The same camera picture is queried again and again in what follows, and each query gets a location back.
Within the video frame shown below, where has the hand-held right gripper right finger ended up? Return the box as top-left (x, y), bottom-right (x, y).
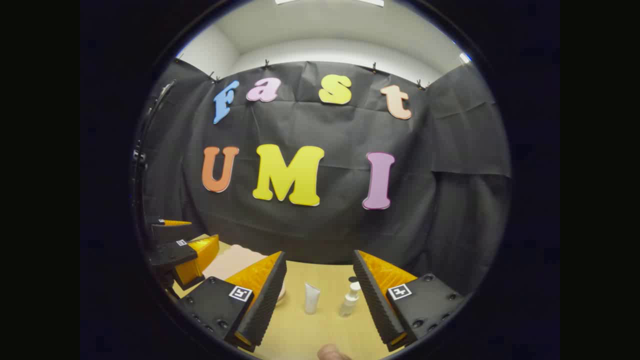
top-left (353, 250), bottom-right (468, 352)

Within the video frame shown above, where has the white pump bottle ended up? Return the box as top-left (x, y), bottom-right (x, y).
top-left (338, 281), bottom-right (362, 318)

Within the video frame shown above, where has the black backdrop cloth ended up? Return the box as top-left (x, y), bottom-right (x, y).
top-left (134, 59), bottom-right (512, 296)

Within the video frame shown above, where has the white cosmetic tube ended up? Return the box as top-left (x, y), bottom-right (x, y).
top-left (303, 282), bottom-right (321, 316)

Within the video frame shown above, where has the pink suitcase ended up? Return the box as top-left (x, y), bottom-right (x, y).
top-left (201, 243), bottom-right (287, 306)

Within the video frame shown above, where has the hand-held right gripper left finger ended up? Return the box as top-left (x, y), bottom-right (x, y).
top-left (177, 251), bottom-right (288, 353)

